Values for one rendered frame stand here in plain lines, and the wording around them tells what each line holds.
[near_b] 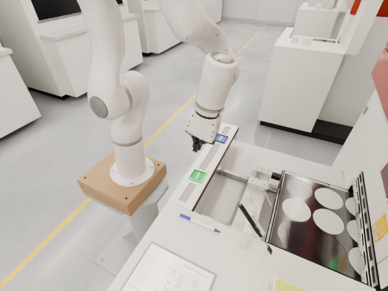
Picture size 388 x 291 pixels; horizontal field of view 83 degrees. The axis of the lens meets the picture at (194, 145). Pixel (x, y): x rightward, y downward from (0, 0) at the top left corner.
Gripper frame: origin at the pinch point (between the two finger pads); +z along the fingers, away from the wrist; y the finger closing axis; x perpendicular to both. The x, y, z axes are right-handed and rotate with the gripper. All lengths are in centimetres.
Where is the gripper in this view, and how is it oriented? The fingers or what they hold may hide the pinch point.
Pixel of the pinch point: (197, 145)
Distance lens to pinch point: 75.9
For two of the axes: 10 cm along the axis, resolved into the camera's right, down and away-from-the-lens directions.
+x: -4.4, 5.8, -6.9
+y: -8.8, -4.3, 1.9
